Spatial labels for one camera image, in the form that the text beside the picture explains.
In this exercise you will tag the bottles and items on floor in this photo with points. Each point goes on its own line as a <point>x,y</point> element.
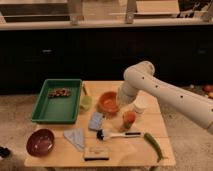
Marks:
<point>205,90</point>

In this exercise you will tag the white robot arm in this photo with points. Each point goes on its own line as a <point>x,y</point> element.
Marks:
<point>140,76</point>

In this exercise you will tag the green plastic cup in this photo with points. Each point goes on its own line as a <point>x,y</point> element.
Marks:
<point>86,103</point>

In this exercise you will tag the green plastic tray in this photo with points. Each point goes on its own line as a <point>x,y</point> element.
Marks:
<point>59,110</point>

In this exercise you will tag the small black object on floor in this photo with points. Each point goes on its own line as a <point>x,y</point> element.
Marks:
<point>4,152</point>

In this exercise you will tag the dark maroon bowl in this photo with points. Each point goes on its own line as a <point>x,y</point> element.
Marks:
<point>40,143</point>

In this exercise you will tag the tan block with black edge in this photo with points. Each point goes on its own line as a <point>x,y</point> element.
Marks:
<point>96,153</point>

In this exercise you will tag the black cabinet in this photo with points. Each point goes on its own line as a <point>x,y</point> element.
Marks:
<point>181,55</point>

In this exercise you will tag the wooden table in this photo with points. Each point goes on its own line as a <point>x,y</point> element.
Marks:
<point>123,152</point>

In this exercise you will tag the light blue folded cloth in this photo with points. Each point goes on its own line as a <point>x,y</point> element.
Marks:
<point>76,138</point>

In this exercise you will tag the orange-red bowl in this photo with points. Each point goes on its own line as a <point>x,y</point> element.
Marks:
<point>107,103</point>

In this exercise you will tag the blue sponge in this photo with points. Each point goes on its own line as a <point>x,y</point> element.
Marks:
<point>95,122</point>

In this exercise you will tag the brown food in tray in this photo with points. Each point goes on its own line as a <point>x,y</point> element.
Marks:
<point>60,92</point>

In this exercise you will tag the white lidded jar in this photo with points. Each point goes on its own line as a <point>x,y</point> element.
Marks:
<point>139,105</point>

